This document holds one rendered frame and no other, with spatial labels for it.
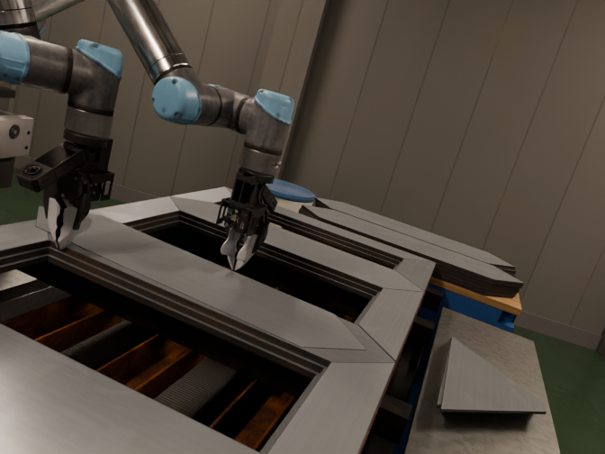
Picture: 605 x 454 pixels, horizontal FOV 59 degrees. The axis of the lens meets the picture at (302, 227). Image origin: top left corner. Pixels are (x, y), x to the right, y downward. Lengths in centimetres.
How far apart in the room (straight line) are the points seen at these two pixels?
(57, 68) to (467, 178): 342
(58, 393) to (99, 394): 4
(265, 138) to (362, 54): 303
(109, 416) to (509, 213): 373
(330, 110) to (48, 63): 318
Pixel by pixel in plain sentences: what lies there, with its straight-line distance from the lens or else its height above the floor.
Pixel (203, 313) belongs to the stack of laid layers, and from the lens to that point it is 92.
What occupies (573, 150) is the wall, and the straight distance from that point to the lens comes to 421.
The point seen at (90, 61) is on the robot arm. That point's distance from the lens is 96.
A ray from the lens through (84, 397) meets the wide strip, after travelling 66.
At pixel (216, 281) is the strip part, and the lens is 102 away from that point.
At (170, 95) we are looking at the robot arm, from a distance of 93.
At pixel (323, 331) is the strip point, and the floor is 85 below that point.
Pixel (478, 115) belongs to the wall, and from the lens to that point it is 404.
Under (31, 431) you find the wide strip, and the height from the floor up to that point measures 85.
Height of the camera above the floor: 123
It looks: 14 degrees down
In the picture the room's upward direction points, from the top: 16 degrees clockwise
